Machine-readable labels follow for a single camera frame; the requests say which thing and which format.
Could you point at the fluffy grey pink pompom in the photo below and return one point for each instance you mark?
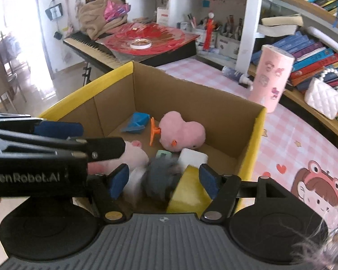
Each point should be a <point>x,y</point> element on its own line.
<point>321,247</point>

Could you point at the thick cream book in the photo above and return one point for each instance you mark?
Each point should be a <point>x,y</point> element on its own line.
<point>278,25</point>

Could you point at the wooden chair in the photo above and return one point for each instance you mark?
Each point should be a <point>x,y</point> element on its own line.
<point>2,84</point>

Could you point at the pale pink plush toy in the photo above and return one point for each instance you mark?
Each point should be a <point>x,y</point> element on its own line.
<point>135,154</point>

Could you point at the white charger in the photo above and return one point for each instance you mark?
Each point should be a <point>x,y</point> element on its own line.
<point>191,157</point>

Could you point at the pink cylinder cup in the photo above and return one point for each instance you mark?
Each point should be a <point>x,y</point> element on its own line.
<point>271,78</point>

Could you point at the black piano keyboard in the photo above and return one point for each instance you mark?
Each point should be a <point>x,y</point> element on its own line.
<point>84,45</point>

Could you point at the white wooden bookshelf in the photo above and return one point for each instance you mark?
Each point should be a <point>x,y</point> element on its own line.
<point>249,33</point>

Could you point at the blue toy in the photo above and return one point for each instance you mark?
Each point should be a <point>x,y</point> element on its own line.
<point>136,121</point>

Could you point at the red plastic bag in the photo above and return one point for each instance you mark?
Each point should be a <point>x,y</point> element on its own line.
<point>157,38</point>

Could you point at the yellow block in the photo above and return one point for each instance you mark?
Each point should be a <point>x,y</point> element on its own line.
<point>186,194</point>

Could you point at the beige blanket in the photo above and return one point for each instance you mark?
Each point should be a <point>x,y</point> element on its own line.
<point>93,17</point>

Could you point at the hanging wall bag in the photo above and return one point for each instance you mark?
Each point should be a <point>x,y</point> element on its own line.
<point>54,11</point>

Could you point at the pink foil wrapping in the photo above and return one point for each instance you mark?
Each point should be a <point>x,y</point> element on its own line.
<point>115,11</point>

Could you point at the pink checked printed tablecloth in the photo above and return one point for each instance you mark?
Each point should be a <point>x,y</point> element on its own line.
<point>284,146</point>

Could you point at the white pen organizer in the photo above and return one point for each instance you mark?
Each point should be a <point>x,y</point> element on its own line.
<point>228,43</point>

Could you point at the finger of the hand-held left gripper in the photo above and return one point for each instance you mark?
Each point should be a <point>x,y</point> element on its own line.
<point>101,147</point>
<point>59,130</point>

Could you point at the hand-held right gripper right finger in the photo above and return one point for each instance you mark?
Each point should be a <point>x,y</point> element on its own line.
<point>209,182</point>

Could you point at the grey furry toy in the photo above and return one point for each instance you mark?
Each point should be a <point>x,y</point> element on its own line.
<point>157,180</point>

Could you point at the yellow cardboard box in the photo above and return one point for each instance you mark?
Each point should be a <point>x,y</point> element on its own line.
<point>186,104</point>

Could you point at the white tape roll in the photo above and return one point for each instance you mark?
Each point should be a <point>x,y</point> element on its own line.
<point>140,44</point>

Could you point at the mint green small item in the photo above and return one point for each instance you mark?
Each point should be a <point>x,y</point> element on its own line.
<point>163,154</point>

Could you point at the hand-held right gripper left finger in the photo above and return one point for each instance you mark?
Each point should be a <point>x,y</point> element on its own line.
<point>118,181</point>

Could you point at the small white red box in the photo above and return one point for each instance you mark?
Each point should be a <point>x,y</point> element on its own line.
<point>162,17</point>

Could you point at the dark blue glue bottle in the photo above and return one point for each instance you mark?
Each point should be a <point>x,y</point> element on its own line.
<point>233,74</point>

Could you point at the white block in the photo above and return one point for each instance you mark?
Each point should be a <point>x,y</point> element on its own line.
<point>133,187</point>

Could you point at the orange hair clip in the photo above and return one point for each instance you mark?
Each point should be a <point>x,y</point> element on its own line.
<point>153,135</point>

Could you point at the red figure pen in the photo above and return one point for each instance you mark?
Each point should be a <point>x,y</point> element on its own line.
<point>209,33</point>

